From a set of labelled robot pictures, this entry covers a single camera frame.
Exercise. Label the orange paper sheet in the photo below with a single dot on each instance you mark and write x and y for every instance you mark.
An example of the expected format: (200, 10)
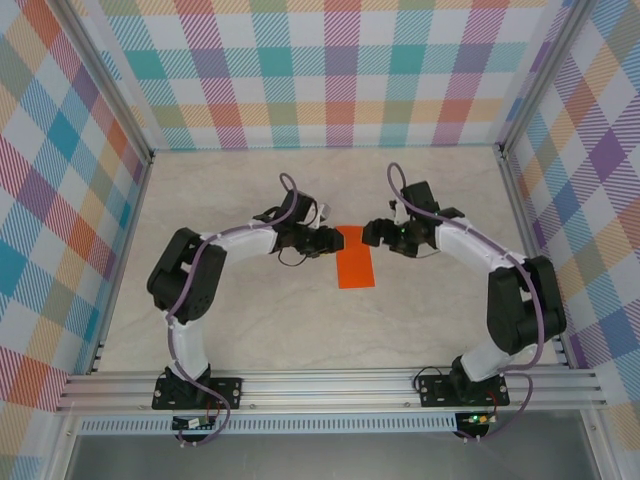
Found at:
(355, 270)

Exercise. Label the grey metal shelf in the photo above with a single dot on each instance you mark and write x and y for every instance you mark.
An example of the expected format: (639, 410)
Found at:
(325, 457)

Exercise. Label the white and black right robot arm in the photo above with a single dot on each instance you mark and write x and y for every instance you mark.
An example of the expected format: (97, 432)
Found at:
(475, 245)

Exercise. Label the aluminium side rail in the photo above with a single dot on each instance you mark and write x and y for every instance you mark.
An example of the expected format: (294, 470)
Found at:
(560, 350)
(97, 357)

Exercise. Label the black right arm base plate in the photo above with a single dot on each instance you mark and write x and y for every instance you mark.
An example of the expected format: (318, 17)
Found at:
(430, 395)

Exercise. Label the aluminium corner post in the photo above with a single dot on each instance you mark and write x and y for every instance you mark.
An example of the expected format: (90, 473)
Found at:
(542, 85)
(107, 80)

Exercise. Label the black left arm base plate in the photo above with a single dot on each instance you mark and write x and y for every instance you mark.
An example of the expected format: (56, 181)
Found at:
(234, 386)

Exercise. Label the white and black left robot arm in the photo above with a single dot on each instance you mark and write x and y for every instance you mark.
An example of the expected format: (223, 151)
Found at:
(235, 245)

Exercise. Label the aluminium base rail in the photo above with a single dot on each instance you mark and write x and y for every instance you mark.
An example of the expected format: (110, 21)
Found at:
(325, 390)

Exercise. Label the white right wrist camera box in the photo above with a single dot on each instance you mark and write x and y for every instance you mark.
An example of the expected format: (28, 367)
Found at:
(396, 212)

